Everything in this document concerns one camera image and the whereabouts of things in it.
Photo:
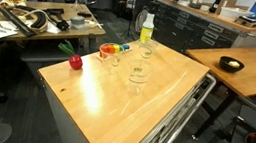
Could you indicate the clear plastic cup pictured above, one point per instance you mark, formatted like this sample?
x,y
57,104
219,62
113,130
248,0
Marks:
x,y
111,59
146,52
137,78

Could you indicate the green toy peg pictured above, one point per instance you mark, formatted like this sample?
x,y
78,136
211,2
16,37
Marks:
x,y
121,47

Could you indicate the blue toy peg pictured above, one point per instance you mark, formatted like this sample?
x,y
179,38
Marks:
x,y
126,46

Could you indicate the yellow toy peg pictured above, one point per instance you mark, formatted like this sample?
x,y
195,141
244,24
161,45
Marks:
x,y
116,48

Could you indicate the orange toy peg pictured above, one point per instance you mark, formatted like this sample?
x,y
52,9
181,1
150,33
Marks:
x,y
111,49

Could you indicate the red toy peg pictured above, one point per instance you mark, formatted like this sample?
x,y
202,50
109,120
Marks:
x,y
104,48

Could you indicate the wooden top tool cart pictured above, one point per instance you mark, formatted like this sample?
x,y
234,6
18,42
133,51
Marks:
x,y
109,106

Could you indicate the white yellow spray bottle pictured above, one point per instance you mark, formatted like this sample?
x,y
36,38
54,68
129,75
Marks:
x,y
146,33

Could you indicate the white desk fan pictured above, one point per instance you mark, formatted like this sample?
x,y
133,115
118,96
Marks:
x,y
140,20

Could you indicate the red toy radish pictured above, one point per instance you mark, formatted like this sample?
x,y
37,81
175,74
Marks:
x,y
75,62

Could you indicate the grey tape roll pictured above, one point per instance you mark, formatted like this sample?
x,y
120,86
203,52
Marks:
x,y
77,21

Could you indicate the black drawer cabinet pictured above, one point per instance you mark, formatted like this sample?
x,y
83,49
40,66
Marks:
x,y
188,27

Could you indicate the long wooden office desk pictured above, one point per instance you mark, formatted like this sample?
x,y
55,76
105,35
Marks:
x,y
66,9

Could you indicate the black handheld tool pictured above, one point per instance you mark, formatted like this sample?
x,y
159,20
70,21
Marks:
x,y
55,12

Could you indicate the black bowl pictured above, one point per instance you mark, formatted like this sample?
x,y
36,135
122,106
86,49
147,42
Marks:
x,y
226,65

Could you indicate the yellow food piece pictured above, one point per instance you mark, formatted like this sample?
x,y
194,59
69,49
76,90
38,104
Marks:
x,y
234,64

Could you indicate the cardboard box on cabinet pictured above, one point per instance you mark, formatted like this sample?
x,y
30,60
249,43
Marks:
x,y
225,5

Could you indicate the square wooden table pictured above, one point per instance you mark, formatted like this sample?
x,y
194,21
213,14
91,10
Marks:
x,y
255,74

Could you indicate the black camera tripod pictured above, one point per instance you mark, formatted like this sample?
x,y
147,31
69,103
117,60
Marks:
x,y
131,11

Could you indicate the long black rail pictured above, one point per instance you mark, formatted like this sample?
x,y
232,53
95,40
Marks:
x,y
15,21

